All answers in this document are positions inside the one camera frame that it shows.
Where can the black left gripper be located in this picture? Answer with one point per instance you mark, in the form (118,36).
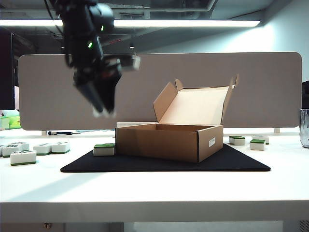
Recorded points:
(96,70)

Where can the green-backed mahjong tile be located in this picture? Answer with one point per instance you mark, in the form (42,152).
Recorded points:
(257,145)
(104,150)
(237,140)

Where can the brown paper box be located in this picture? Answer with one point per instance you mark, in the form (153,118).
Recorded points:
(169,145)

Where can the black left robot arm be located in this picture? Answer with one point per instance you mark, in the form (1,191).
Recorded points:
(79,29)

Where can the three bamboo mahjong tile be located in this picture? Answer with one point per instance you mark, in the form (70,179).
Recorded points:
(60,147)

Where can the two bamboo mahjong tile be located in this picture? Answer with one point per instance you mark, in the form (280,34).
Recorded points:
(42,149)

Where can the green and white box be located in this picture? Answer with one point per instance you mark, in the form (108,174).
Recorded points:
(9,122)

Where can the eight bamboo mahjong tile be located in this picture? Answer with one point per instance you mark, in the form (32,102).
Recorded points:
(19,145)

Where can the bird one bamboo mahjong tile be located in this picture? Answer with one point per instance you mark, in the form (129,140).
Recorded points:
(23,158)

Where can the six bamboo mahjong tile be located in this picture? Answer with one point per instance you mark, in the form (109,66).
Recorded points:
(9,151)

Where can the seven bamboo mahjong tile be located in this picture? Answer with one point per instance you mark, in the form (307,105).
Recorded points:
(1,150)

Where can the face-up white mahjong tile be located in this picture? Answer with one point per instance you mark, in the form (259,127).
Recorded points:
(264,137)

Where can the black pen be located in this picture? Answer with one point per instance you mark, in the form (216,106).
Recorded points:
(60,133)

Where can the white divider foot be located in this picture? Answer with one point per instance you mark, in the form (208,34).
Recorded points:
(44,133)
(277,130)

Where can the black rectangular mat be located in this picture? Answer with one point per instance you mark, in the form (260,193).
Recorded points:
(120,164)

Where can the black monitor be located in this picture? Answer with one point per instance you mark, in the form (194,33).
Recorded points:
(6,67)

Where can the beige desk divider panel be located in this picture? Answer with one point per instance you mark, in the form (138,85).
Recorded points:
(217,96)

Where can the dark background object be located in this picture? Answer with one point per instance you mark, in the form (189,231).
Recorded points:
(306,94)

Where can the clear glass cup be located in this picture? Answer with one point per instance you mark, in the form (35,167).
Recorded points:
(304,128)

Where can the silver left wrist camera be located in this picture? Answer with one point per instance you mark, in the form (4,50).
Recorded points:
(132,62)

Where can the round metal frame bolt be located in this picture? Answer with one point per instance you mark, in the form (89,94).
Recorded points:
(47,225)

